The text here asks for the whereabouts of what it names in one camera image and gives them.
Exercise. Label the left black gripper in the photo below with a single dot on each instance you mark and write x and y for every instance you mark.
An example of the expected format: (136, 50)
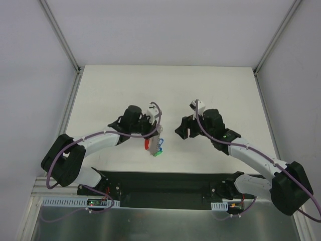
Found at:
(151, 128)

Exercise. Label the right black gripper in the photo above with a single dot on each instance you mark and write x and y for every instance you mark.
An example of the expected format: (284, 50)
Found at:
(190, 126)

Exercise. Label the key holder with red handle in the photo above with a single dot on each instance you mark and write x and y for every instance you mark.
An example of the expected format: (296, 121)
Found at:
(151, 144)

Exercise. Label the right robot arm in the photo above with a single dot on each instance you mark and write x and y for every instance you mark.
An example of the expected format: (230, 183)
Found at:
(286, 185)

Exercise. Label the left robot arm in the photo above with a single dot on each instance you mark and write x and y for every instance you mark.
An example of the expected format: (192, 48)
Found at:
(64, 160)

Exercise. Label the blue tagged key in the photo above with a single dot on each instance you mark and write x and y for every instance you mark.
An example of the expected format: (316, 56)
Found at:
(161, 141)

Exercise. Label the green tagged key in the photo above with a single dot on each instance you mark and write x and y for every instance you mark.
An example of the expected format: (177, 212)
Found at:
(160, 151)

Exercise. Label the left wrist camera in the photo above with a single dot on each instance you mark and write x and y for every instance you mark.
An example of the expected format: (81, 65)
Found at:
(153, 112)

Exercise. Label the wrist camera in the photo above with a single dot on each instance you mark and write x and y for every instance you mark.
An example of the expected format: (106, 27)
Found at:
(153, 112)
(198, 107)

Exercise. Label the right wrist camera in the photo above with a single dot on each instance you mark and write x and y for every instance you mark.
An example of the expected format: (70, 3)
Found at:
(198, 107)

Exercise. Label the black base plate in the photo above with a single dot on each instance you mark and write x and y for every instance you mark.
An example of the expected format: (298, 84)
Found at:
(191, 191)

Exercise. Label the right aluminium rail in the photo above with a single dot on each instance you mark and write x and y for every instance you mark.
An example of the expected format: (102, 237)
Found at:
(267, 116)

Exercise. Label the aluminium rail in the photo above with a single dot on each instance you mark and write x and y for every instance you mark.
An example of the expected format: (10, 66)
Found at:
(267, 116)
(62, 120)

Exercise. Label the right white cable duct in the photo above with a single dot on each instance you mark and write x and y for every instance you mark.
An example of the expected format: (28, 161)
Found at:
(219, 206)

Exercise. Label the white cable duct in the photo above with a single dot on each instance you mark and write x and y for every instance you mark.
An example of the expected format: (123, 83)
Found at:
(219, 206)
(79, 202)

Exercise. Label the left aluminium rail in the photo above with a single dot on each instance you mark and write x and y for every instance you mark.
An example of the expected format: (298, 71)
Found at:
(62, 120)

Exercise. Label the left white cable duct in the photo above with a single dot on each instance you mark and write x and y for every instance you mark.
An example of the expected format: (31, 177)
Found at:
(79, 202)

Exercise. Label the left aluminium frame post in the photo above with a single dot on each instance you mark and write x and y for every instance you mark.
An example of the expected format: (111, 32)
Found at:
(59, 34)

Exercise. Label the aluminium frame post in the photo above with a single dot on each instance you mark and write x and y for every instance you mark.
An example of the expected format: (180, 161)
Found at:
(59, 34)
(277, 35)

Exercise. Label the right aluminium frame post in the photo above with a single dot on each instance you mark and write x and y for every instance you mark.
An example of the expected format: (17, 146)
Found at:
(277, 35)

